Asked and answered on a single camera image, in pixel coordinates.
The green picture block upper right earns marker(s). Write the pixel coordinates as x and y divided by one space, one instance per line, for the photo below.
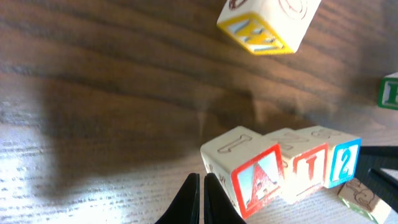
388 92

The red letter A block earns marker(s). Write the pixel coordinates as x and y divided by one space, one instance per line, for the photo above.
248 166

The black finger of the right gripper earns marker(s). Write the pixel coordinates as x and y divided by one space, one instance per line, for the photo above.
371 161

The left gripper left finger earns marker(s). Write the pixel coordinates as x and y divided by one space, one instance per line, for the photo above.
185 207

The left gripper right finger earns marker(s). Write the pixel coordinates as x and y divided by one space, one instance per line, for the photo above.
217 206

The blue number 2 block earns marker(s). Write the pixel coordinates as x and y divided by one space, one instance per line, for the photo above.
342 155

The green block centre right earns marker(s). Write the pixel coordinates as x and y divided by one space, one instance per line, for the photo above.
356 196

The yellow-edged wooden block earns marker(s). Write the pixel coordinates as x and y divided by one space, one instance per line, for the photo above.
267 27

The red letter I block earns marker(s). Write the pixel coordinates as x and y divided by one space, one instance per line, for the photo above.
304 160

